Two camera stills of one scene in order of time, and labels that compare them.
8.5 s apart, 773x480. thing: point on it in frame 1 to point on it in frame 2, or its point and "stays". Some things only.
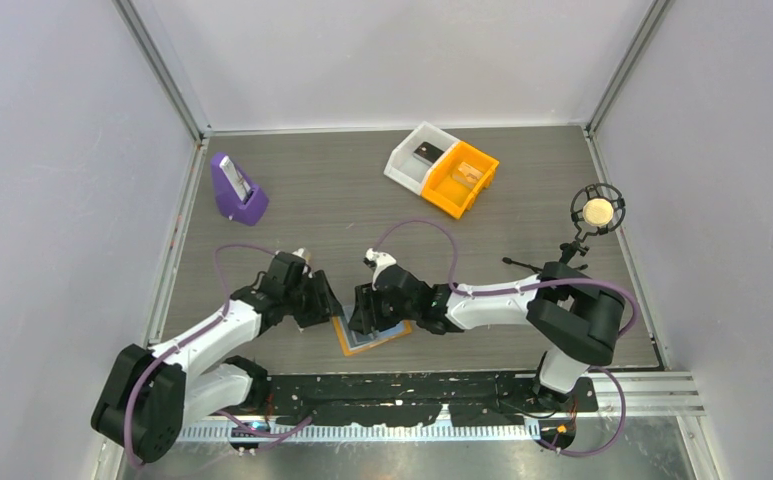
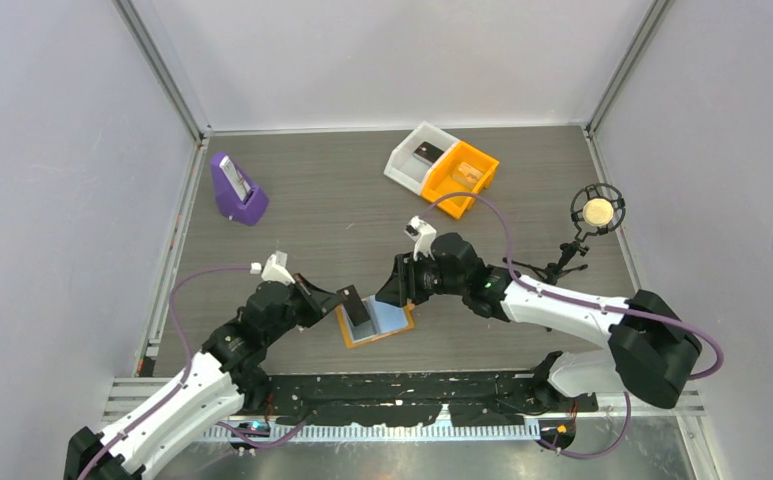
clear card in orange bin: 468,174 stays
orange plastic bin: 459,179 stays
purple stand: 254,208 stays
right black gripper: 363,320 to 403,285
